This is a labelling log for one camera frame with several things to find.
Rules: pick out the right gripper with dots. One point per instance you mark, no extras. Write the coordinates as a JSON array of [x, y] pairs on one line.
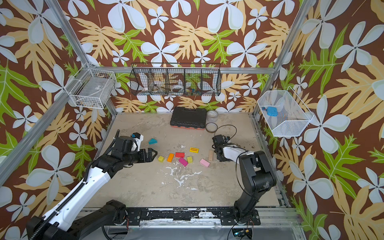
[[219, 147]]

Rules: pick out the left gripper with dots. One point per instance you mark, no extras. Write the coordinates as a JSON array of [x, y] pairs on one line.
[[150, 158]]

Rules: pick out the natural wood plank block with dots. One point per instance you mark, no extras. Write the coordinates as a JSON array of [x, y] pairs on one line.
[[211, 155]]

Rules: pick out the yellow red-striped block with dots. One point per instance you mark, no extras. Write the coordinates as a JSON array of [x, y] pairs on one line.
[[194, 150]]

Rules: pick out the light pink block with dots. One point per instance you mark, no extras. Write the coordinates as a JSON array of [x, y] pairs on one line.
[[204, 163]]

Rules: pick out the magenta rectangular block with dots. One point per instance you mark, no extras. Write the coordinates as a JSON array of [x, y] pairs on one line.
[[183, 162]]

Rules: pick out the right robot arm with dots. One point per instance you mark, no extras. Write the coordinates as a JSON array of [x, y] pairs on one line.
[[256, 172]]

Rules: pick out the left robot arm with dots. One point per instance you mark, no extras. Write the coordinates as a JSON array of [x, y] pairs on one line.
[[60, 223]]

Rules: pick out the yellow-green square block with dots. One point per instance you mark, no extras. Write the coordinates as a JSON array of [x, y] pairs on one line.
[[161, 159]]

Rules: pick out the teal triangular block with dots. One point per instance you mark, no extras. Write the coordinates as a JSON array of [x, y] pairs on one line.
[[153, 141]]

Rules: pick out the orange rectangular block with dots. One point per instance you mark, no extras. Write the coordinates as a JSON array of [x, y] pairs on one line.
[[170, 157]]

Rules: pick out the red rectangular block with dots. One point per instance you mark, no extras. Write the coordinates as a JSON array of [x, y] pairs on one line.
[[179, 155]]

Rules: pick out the small yellow cube block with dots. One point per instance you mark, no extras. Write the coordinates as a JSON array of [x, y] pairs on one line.
[[190, 159]]

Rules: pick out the clear glass jar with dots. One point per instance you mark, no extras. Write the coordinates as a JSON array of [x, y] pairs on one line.
[[212, 116]]

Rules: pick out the black tool case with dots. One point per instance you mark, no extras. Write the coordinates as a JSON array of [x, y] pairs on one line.
[[189, 118]]

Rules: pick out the blue object in basket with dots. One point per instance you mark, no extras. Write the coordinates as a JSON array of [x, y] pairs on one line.
[[272, 111]]

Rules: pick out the white tape roll in basket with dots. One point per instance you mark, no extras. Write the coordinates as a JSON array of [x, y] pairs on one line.
[[177, 89]]

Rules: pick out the white mesh corner basket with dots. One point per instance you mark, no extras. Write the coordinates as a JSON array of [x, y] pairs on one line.
[[294, 115]]

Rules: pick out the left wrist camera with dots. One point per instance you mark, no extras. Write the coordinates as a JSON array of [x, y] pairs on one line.
[[136, 142]]

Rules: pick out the black wire basket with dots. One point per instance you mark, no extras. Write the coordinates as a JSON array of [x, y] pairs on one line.
[[198, 79]]

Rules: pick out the white wire basket left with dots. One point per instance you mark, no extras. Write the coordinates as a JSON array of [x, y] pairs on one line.
[[91, 87]]

